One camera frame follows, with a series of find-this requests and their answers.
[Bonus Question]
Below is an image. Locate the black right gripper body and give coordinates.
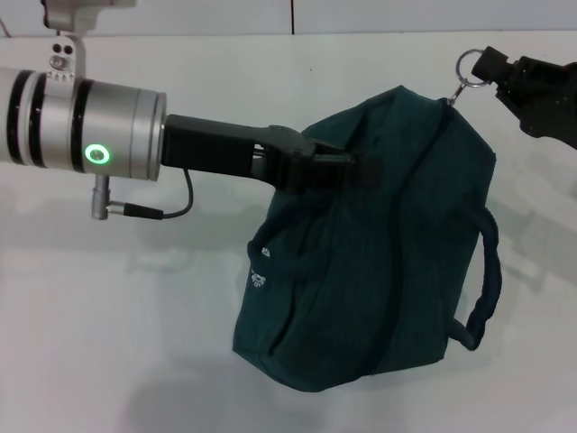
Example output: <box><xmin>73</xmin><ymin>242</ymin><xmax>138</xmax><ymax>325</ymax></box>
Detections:
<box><xmin>495</xmin><ymin>53</ymin><xmax>577</xmax><ymax>152</ymax></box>

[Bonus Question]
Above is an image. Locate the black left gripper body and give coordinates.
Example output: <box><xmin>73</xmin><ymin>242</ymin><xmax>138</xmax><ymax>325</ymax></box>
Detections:
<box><xmin>160</xmin><ymin>115</ymin><xmax>317</xmax><ymax>193</ymax></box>

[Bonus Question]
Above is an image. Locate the metal zipper pull ring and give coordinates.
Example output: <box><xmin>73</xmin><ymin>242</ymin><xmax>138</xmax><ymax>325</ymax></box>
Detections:
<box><xmin>448</xmin><ymin>48</ymin><xmax>491</xmax><ymax>108</ymax></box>

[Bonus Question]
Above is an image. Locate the dark teal insulated bag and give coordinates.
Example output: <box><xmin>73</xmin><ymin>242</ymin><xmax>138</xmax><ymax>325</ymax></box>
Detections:
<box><xmin>232</xmin><ymin>85</ymin><xmax>503</xmax><ymax>393</ymax></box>

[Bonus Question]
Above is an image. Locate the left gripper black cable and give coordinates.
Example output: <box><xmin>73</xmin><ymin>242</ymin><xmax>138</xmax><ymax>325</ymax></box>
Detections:
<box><xmin>92</xmin><ymin>169</ymin><xmax>195</xmax><ymax>222</ymax></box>

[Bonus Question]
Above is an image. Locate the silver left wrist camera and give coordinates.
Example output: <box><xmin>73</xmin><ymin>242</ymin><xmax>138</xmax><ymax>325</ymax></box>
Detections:
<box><xmin>42</xmin><ymin>0</ymin><xmax>136</xmax><ymax>85</ymax></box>

